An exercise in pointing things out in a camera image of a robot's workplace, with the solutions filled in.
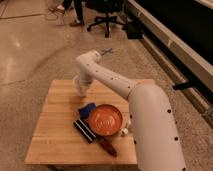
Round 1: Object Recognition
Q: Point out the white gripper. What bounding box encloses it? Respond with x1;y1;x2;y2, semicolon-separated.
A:
78;76;93;97

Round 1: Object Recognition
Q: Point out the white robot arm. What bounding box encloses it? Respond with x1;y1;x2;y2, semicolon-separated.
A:
76;50;187;171

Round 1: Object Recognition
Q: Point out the blue sponge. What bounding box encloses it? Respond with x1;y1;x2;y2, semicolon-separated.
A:
78;103;96;119

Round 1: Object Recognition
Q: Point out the orange red bowl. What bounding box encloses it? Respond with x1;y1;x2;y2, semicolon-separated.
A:
88;104;123;136

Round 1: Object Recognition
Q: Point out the black white striped box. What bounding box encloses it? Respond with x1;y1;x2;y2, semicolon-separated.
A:
73;119;97;143

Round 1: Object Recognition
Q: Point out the wooden table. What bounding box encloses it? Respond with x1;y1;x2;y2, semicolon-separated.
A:
25;80;137;166

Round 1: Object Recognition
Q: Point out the dark red chip bag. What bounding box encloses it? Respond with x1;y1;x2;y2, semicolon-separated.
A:
98;138;117;157

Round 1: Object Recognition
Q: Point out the white plastic bottle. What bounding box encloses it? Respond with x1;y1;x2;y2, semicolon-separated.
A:
121;120;131;136

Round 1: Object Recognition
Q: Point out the person leg with shoe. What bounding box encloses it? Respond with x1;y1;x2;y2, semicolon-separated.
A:
70;0;84;27

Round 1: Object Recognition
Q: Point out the black office chair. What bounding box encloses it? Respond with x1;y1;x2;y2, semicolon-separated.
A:
85;0;125;38

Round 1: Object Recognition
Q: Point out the long dark workbench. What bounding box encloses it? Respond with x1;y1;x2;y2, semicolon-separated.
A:
126;0;213;91

